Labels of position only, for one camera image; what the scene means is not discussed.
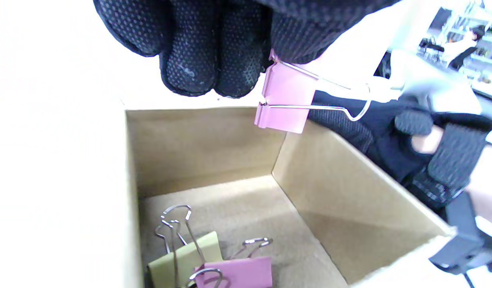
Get person's left hand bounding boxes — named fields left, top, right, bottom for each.
left=93, top=0, right=398, bottom=98

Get person's right hand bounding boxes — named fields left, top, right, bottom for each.
left=308, top=90, right=492, bottom=211

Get brown cardboard mailer box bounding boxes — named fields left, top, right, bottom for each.
left=124, top=106, right=457, bottom=288

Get pink binder clip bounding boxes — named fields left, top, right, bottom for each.
left=188, top=237, right=273, bottom=288
left=254, top=48, right=372, bottom=134

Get yellow binder clip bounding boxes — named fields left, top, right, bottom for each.
left=147, top=204, right=225, bottom=288

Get person's right forearm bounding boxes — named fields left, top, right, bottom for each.
left=466, top=142, right=492, bottom=229

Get grey white controller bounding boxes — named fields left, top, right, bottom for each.
left=388, top=49, right=483, bottom=117

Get metal storage shelf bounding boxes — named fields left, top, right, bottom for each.
left=417, top=0, right=492, bottom=105

